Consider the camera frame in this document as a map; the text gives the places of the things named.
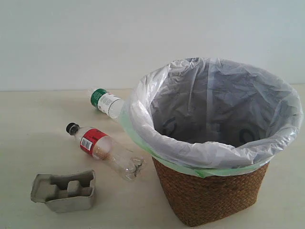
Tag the red label plastic bottle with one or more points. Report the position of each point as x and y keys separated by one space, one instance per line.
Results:
x=102 y=147

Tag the green label plastic bottle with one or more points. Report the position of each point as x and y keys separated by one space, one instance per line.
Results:
x=107 y=103

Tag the translucent white bin liner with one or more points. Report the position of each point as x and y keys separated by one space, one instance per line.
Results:
x=212 y=117

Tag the grey cardboard pulp tray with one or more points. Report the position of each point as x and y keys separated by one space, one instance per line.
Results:
x=67 y=193

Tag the woven wicker waste basket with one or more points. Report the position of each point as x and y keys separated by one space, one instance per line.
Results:
x=197 y=201

